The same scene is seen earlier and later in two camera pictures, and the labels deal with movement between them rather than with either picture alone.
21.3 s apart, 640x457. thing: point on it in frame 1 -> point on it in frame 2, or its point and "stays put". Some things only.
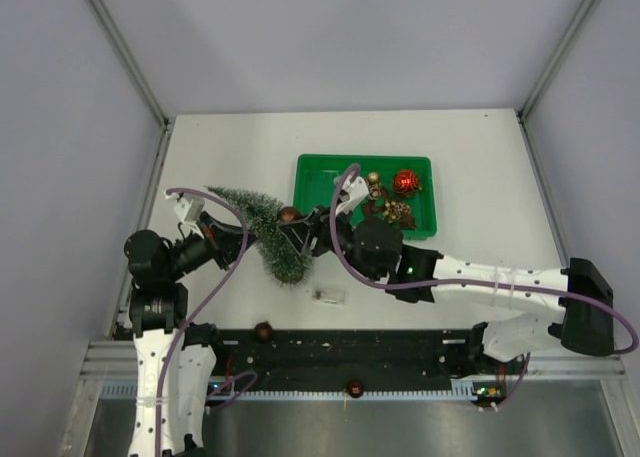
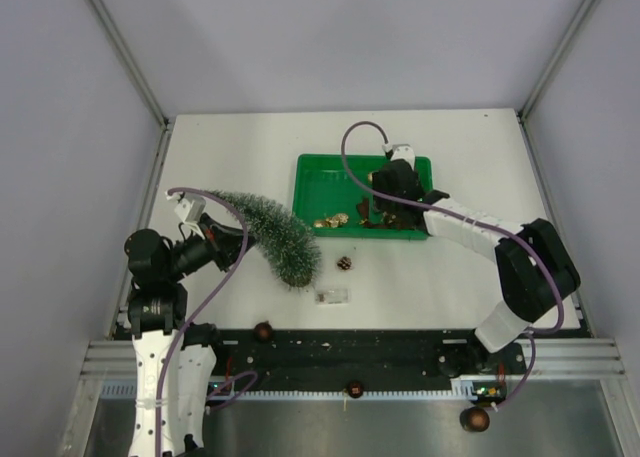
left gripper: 221,239 stays put
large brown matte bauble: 263,331 stays put
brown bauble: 289,214 -> 474,419
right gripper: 299,232 -> 382,204
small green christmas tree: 287,263 stays put
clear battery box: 331,296 stays put
